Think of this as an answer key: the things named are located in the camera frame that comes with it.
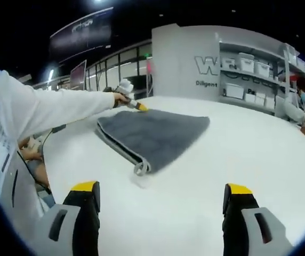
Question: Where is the grey lettered partition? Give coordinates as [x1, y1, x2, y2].
[151, 23, 221, 103]

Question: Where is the grey towel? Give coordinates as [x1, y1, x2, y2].
[96, 109, 211, 177]

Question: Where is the person in white coat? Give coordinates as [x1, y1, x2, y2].
[0, 69, 62, 161]

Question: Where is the group of white storage boxes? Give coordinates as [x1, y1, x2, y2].
[221, 52, 305, 110]

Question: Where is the grey shelving unit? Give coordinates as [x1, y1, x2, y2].
[218, 33, 305, 118]

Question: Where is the person's left hand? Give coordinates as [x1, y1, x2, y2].
[113, 92, 129, 107]

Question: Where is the red-lit monitor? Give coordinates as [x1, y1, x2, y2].
[69, 60, 88, 91]

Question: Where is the grey chest-worn device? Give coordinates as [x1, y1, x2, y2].
[0, 140, 45, 217]

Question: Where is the black cable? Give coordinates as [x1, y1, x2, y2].
[39, 124, 67, 187]

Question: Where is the large overhead display screen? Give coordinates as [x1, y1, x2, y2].
[49, 6, 115, 63]

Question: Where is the person's leg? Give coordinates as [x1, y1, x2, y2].
[27, 159, 56, 207]

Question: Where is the black monitor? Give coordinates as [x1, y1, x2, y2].
[131, 75, 153, 99]

